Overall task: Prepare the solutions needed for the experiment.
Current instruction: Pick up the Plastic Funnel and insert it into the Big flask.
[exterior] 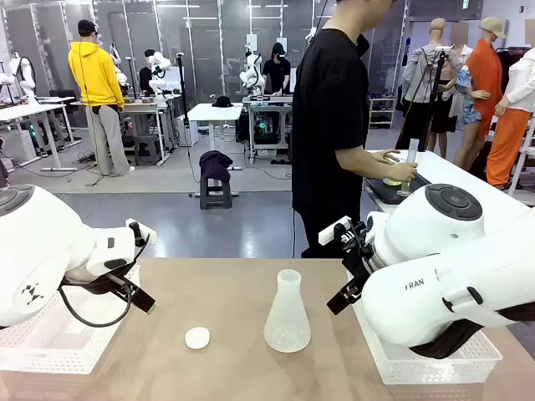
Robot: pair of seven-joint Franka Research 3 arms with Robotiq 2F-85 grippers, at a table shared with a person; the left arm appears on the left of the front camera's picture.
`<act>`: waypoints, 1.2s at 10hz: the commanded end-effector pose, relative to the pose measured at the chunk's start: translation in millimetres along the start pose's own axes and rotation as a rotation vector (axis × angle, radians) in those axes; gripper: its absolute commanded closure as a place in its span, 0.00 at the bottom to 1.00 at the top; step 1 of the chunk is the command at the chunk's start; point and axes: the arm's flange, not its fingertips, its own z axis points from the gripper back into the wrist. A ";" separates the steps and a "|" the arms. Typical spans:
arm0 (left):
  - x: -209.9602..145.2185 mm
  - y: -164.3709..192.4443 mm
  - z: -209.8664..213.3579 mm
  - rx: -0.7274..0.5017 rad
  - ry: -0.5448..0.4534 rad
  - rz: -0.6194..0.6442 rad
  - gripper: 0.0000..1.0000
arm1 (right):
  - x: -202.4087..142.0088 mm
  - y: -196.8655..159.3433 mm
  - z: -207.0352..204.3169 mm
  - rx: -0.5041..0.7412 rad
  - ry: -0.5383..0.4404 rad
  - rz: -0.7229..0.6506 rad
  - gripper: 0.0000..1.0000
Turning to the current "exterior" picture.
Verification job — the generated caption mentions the person's right forearm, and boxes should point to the person's right forearm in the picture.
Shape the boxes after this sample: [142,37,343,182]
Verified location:
[335,146,399,181]

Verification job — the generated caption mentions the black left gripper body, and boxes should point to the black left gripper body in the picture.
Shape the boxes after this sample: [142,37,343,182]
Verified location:
[61,261,140,294]

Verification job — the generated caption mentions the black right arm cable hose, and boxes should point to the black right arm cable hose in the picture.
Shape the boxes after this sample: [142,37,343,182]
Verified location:
[408,319,488,360]

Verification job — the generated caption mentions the seated person with black hair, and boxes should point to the seated person with black hair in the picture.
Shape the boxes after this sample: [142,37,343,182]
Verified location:
[139,48,158,96]

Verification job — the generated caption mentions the person in yellow hoodie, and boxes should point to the person in yellow hoodie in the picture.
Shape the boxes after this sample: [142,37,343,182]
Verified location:
[68,18,137,177]

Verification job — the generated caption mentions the small white desk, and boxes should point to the small white desk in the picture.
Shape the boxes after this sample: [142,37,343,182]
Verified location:
[186,103,245,173]

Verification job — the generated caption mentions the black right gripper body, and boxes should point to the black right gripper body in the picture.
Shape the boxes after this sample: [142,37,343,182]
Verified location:
[340,244,380,290]

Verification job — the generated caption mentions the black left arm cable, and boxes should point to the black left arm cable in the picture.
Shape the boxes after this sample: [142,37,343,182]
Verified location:
[58,266,145,329]

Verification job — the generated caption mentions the mannequin in orange robe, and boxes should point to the mannequin in orange robe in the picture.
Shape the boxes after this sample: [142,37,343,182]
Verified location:
[454,16,505,170]

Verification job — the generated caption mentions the white round flask stopper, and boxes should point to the white round flask stopper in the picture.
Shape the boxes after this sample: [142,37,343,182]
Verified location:
[184,326,211,350]

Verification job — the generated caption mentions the mannequin in grey shirt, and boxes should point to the mannequin in grey shirt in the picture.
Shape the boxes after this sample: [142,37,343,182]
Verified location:
[400,18,466,152]

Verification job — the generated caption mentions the translucent plastic Erlenmeyer flask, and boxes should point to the translucent plastic Erlenmeyer flask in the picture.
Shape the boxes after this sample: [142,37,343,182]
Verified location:
[262,269,313,353]

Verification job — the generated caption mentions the white shoe rack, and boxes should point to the white shoe rack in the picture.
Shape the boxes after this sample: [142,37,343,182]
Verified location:
[368,96,397,129]

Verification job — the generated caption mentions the black plastic tray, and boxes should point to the black plastic tray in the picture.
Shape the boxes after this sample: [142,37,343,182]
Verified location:
[363,170,432,206]

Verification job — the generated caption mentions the person's left hand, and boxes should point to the person's left hand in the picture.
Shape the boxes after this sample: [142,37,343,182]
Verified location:
[371,150,402,164]

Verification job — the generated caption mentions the grey plastic step stool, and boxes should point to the grey plastic step stool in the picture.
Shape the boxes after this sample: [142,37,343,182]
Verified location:
[133,134,162,166]

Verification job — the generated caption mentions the dark bundled clothes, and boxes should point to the dark bundled clothes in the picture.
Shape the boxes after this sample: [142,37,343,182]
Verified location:
[198,150,234,183]

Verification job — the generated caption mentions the black office chair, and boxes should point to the black office chair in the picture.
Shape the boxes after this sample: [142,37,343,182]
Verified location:
[48,89,81,127]

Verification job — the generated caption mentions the mannequin in orange trousers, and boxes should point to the mannequin in orange trousers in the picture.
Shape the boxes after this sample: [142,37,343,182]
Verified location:
[486,45,535,190]

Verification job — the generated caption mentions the person's right hand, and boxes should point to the person's right hand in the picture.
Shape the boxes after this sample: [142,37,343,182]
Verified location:
[388,161,420,183]

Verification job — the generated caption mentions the wood top work table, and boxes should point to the wood top work table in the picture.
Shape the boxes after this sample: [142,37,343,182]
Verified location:
[70,96,173,165]

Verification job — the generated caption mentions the white metal rack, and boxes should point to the white metal rack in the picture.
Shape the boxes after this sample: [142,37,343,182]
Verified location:
[507,119,535,197]

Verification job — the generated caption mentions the white perforated plastic basket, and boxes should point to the white perforated plastic basket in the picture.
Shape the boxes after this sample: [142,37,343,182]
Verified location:
[349,287,503,385]
[0,262,142,375]

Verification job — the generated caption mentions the metal frame workstation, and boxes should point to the metal frame workstation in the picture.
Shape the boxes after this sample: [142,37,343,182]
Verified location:
[242,94,293,165]

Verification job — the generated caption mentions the person in black t-shirt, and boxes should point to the person in black t-shirt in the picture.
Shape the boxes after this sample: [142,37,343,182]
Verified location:
[291,0,398,260]

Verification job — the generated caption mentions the mannequin in blue floral dress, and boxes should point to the mannequin in blue floral dress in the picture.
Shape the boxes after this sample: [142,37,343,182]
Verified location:
[449,20,486,127]

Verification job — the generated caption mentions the long white desk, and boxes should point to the long white desk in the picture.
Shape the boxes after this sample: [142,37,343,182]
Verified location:
[0,103,83,173]

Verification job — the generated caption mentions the clear plastic graduated cylinder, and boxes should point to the clear plastic graduated cylinder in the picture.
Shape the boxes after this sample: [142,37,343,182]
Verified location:
[396,139,420,198]

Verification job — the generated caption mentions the black tripod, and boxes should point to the black tripod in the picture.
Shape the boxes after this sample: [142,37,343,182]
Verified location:
[395,45,455,154]

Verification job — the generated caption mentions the black plastic step stool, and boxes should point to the black plastic step stool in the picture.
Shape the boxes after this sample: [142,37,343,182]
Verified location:
[199,169,233,211]

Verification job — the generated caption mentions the person in black cap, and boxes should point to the person in black cap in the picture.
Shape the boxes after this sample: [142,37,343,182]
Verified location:
[262,41,292,95]

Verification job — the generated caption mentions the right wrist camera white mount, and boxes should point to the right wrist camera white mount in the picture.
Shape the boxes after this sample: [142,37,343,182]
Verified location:
[318,216,369,254]

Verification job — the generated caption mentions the white computer case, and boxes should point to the white computer case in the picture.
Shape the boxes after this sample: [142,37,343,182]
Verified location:
[175,114,200,148]

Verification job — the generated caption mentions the rack of dark clothes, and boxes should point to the rack of dark clothes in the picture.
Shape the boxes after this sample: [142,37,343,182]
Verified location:
[495,46,528,77]

